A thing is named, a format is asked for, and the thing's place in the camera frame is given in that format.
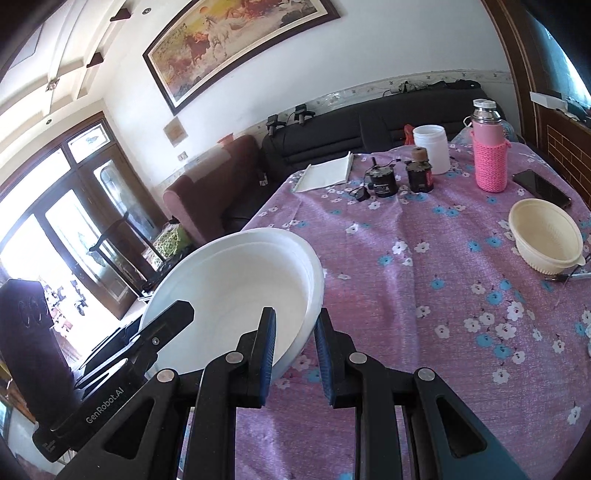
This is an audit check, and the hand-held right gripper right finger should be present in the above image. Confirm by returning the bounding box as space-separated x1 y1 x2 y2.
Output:
314 308 527 480

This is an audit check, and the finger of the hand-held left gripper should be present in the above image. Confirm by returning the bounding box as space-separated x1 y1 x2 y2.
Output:
75 357 133 391
129 300 195 365

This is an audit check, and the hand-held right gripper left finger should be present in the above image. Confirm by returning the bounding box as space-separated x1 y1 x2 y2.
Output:
55 307 277 480

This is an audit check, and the white plastic bowl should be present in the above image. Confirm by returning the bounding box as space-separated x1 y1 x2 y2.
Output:
139 235 320 377
194 227 325 381

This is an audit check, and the green floral cushion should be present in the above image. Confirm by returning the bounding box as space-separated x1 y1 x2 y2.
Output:
154 227 191 259

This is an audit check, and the dark wooden chair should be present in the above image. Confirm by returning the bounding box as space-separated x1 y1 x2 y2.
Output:
90 217 162 296

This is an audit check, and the purple floral tablecloth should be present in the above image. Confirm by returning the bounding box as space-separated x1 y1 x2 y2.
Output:
175 141 591 480

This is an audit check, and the brown armchair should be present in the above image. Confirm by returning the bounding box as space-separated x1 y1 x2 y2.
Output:
163 135 262 247

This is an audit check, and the wooden glass door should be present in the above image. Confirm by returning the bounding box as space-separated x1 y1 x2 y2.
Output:
0 111 167 324

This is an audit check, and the white folded cloth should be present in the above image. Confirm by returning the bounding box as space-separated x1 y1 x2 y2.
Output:
292 151 355 193

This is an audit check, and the black power adapter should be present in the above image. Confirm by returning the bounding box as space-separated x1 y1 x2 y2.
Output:
365 166 398 199

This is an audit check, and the dark jar with brown lid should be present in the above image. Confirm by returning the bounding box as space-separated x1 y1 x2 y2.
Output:
405 161 435 193

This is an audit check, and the black leather sofa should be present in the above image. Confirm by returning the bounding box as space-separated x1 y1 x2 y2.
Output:
222 82 509 232

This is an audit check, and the white plastic jar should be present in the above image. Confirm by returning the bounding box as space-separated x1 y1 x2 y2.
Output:
412 124 451 175

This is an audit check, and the cream plastic bowl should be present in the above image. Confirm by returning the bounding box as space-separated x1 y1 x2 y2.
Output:
509 198 586 277

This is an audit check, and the pink knit-sleeved thermos bottle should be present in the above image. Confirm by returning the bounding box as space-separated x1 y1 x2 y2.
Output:
471 98 511 192

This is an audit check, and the black smartphone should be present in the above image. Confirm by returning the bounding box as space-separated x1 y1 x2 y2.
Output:
512 170 572 209

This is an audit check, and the framed horse painting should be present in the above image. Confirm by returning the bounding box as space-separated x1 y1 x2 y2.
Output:
142 0 341 116

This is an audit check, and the white box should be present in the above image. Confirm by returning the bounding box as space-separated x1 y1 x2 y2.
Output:
530 91 563 110

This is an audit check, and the small wall frame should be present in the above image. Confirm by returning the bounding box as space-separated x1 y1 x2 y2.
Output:
163 117 188 147

